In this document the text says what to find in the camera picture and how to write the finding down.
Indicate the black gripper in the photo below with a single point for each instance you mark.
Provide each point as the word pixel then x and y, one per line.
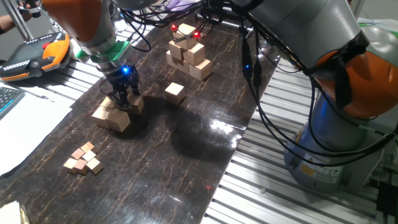
pixel 122 77

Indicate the forearm in black sleeve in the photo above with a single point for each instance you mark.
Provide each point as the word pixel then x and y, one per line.
pixel 9 23

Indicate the purple plastic bag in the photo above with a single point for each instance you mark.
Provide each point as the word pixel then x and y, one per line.
pixel 183 3

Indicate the black handheld controller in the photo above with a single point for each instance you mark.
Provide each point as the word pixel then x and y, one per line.
pixel 35 12

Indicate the gold and white box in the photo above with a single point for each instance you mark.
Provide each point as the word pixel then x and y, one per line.
pixel 9 213

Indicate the aluminium extrusion post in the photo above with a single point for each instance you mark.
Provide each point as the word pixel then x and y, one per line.
pixel 17 18

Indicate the black metal frame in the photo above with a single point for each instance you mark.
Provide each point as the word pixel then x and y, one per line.
pixel 224 22

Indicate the operator hand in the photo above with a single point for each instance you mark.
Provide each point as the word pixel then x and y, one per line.
pixel 25 4

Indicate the dark marble pattern mat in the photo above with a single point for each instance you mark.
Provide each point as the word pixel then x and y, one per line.
pixel 155 174

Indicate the white paper sheets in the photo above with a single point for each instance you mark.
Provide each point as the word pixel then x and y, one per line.
pixel 31 130

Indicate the black orange teach pendant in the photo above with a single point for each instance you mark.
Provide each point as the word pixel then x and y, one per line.
pixel 28 59

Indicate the large wooden cube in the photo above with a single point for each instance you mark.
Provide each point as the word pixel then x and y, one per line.
pixel 170 60
pixel 186 31
pixel 175 49
pixel 201 70
pixel 183 67
pixel 194 54

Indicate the black computer keyboard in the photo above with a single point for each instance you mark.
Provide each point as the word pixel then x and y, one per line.
pixel 7 99

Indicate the small wooden cube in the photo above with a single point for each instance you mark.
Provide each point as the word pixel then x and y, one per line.
pixel 81 166
pixel 89 155
pixel 70 165
pixel 88 146
pixel 77 153
pixel 94 165

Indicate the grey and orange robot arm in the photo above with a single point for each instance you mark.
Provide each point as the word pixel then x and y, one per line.
pixel 311 28

